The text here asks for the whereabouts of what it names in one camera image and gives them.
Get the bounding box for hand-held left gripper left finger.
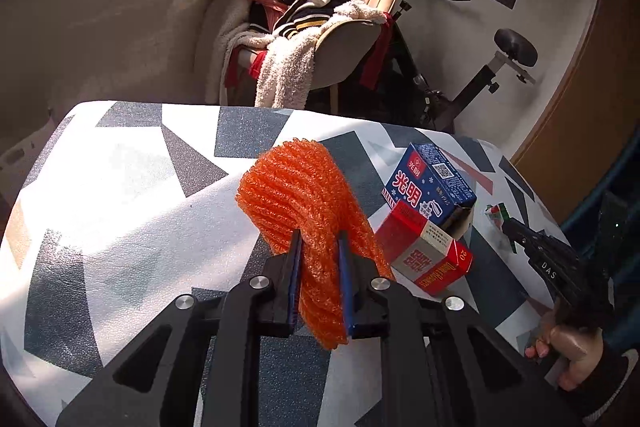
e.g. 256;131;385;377
55;229;304;427

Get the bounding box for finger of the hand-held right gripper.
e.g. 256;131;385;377
501;217;538;255

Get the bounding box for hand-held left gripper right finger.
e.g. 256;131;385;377
337;231;583;427

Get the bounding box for small green wrapper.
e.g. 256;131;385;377
484;203;511;225

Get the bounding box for orange foam fruit net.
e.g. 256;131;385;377
236;138;396;350

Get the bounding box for person's right forearm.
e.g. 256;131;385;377
555;339;640;427

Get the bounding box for person's right hand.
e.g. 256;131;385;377
524;307;607;391

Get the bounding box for red cigarette box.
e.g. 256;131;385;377
375;201;474;295

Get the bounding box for blue milk carton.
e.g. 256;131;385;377
382;143;477;240

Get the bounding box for blue chair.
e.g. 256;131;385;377
560;147;640;268

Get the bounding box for black exercise bike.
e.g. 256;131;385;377
360;0;538;132

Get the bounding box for wooden door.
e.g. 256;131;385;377
510;0;640;218

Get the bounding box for white fleece blanket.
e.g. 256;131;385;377
207;0;386;108

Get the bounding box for red garment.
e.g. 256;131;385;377
225;22;396;90

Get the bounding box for beige chair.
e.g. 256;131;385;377
200;0;401;108

